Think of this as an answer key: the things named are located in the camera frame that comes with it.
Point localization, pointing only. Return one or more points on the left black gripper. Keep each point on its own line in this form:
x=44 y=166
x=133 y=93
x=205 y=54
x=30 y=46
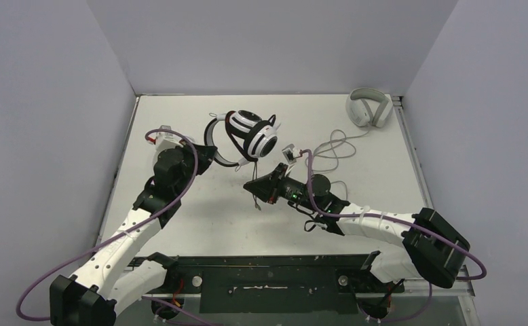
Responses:
x=205 y=155

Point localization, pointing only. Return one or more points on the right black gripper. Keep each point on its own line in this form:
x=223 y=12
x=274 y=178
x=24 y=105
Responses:
x=272 y=185

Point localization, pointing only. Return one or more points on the black and white headphones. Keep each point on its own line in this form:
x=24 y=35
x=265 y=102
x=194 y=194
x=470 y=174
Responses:
x=253 y=136

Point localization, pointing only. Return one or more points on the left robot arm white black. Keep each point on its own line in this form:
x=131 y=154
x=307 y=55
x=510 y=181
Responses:
x=99 y=291

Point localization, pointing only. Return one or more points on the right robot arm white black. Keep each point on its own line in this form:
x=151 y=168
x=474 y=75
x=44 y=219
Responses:
x=429 y=247

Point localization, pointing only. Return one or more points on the grey white over-ear headphones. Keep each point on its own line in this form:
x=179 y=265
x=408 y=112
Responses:
x=368 y=109

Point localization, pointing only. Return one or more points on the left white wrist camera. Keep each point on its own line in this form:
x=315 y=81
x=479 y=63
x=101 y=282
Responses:
x=162 y=140

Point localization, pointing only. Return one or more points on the aluminium rail frame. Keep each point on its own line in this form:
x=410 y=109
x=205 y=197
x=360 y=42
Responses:
x=98 y=292

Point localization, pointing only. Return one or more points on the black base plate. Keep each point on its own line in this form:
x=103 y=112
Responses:
x=277 y=284

